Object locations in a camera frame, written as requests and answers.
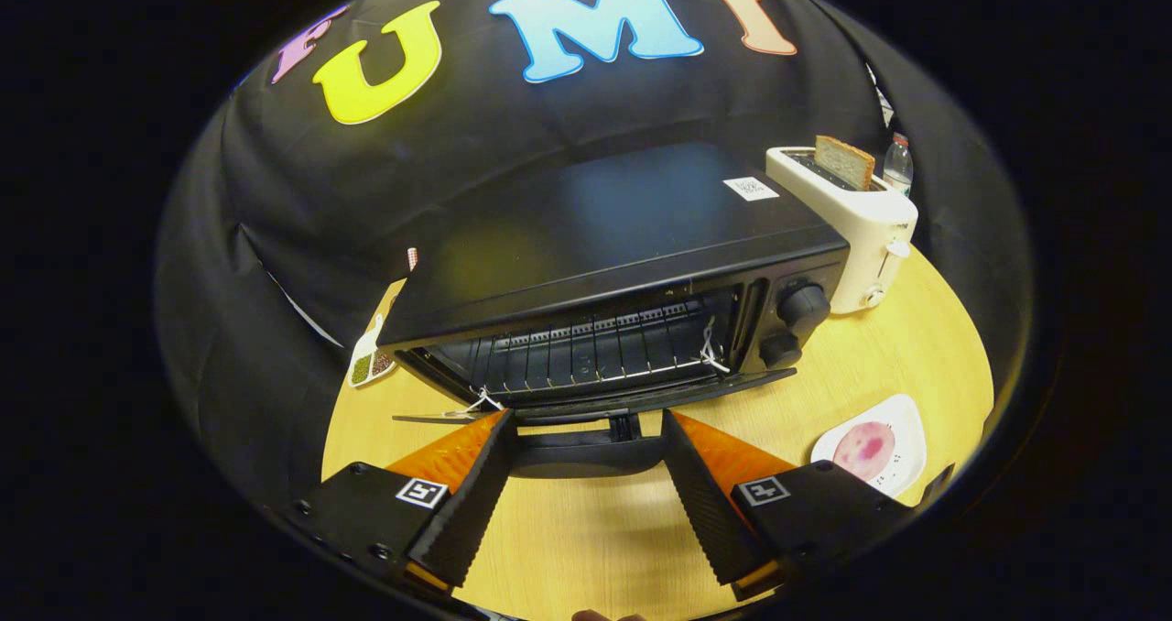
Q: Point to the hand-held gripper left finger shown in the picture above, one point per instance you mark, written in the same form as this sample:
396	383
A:
472	520

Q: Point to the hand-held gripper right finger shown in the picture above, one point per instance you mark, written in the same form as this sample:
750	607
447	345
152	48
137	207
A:
705	520

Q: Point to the pink ham slice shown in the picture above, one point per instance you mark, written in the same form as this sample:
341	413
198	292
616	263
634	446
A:
863	450

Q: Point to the white square plate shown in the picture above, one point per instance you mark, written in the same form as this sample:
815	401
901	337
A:
902	419

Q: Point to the black toaster oven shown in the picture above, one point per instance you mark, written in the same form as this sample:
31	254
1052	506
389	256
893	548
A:
595	227

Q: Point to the white pop-up toaster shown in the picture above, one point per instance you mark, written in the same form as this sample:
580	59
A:
870	227

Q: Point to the white divided spice dish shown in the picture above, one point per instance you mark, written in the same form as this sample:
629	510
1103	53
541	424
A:
366	364

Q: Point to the pink checkered stick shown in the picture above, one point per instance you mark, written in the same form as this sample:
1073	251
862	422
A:
412	259

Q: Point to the brown bread slice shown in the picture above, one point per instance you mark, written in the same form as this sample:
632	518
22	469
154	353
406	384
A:
844	163

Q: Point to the clear water bottle red label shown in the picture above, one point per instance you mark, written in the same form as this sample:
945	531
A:
898	168

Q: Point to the black backdrop cloth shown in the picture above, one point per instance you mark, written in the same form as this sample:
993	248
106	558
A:
513	117

